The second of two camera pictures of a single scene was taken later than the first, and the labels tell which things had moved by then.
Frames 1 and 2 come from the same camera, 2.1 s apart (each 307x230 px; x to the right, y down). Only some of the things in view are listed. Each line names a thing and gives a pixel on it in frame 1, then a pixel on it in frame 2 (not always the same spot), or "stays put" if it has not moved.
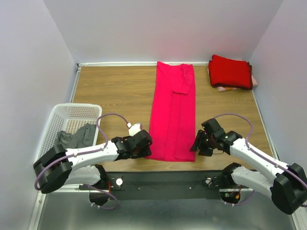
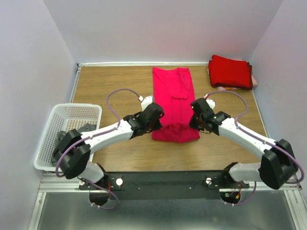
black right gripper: x=200 y=136 → x=192 y=124
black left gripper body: x=133 y=152 → x=147 y=126
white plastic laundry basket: x=68 y=117 stays put
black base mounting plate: x=162 y=185 stays put
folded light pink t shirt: x=225 y=88 stays put
